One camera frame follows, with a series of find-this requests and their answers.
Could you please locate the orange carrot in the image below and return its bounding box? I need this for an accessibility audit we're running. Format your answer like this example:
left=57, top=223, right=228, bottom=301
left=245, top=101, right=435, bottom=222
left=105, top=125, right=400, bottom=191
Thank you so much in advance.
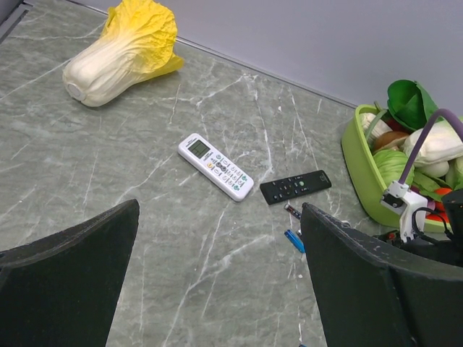
left=432, top=187, right=452, bottom=202

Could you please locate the green plastic basket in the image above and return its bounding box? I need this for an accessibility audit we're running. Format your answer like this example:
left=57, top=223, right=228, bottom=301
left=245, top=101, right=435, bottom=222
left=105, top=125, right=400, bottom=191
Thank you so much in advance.
left=341, top=104, right=453, bottom=234

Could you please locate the round green cabbage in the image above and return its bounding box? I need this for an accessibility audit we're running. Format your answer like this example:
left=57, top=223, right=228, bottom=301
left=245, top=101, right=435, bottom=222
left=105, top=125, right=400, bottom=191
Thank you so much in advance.
left=373, top=149, right=408, bottom=187

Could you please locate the dark green spinach leaf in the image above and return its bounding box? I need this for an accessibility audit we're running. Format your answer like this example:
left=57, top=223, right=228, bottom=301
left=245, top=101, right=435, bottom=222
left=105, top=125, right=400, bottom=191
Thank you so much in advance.
left=387, top=80, right=438, bottom=132

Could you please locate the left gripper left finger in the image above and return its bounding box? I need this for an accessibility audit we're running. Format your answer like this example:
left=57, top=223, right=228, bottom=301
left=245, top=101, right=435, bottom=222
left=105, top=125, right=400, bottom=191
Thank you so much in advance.
left=1, top=200, right=140, bottom=346

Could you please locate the brown mushroom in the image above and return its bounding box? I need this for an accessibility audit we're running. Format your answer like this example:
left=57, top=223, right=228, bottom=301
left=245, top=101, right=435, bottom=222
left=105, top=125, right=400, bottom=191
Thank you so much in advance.
left=373, top=131, right=409, bottom=153

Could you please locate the yellow napa cabbage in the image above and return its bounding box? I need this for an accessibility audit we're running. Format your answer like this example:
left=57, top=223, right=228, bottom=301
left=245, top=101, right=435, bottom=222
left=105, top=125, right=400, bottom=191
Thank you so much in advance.
left=62, top=1, right=184, bottom=107

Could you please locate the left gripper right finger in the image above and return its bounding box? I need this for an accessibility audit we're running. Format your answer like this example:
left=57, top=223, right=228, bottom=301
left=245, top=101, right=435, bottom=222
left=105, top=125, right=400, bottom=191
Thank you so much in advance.
left=301, top=203, right=462, bottom=346

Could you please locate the white radish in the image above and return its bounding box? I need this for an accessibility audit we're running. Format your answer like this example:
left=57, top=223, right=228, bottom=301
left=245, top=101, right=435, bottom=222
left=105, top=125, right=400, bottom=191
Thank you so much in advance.
left=420, top=161, right=449, bottom=178

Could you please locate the white garlic bulb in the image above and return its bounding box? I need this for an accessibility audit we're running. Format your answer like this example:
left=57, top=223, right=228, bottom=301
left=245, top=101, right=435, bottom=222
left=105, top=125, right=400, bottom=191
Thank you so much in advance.
left=360, top=112, right=394, bottom=140

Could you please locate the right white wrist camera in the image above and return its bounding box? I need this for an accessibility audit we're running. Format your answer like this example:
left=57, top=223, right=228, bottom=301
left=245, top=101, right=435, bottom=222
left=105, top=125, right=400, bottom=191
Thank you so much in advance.
left=381, top=181, right=428, bottom=243

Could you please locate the blue battery in cluster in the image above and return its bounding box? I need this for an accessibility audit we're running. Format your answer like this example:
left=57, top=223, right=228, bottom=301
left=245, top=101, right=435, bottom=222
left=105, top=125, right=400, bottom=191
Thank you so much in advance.
left=284, top=229, right=305, bottom=254

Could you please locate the white air conditioner remote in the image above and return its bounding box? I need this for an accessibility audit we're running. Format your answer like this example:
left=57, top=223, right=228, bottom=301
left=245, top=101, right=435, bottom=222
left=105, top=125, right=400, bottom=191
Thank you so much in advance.
left=177, top=133, right=254, bottom=202

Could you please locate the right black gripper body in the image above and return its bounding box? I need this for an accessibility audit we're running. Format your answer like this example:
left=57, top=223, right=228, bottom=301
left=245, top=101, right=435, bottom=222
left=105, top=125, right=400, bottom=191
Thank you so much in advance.
left=376, top=190, right=462, bottom=267

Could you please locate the long green napa cabbage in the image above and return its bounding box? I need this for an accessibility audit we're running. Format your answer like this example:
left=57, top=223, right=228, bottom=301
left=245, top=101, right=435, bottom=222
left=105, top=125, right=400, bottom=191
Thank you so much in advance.
left=414, top=121, right=462, bottom=167

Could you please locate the black slim remote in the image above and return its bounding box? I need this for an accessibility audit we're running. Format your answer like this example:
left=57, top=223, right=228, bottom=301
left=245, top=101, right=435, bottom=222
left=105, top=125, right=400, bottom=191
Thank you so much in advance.
left=260, top=170, right=332, bottom=205

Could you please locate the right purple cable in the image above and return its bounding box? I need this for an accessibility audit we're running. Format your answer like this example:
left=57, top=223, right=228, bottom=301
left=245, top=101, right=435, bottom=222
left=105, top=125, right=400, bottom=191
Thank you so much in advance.
left=397, top=108, right=463, bottom=187

